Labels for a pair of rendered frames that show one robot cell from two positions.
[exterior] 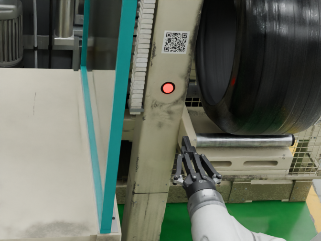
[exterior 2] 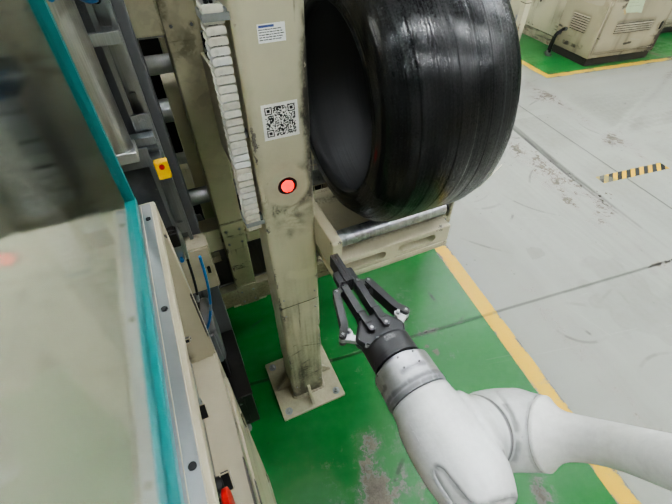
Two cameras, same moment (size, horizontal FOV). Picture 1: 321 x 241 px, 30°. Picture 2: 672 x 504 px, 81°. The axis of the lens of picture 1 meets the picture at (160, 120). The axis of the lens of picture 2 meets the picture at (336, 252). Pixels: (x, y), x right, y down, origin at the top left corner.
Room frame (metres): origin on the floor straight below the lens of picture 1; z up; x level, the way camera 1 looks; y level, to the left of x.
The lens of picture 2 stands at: (0.81, 0.01, 1.59)
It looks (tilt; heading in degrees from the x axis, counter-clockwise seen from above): 45 degrees down; 351
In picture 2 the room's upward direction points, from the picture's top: straight up
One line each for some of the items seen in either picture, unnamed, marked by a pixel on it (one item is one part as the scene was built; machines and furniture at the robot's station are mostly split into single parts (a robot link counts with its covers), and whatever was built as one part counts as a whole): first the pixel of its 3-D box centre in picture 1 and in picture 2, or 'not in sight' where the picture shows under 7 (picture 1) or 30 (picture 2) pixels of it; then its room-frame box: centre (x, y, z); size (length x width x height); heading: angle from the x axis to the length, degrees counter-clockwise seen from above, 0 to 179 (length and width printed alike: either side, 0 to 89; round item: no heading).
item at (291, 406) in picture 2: not in sight; (303, 378); (1.62, 0.01, 0.02); 0.27 x 0.27 x 0.04; 15
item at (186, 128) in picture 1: (179, 114); (308, 210); (1.66, -0.06, 0.90); 0.40 x 0.03 x 0.10; 15
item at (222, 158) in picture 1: (236, 155); (387, 240); (1.57, -0.27, 0.83); 0.36 x 0.09 x 0.06; 105
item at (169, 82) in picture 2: not in sight; (197, 168); (2.40, 0.37, 0.61); 0.33 x 0.06 x 0.86; 15
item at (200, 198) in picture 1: (206, 208); (408, 379); (1.06, -0.14, 1.06); 0.09 x 0.06 x 0.09; 105
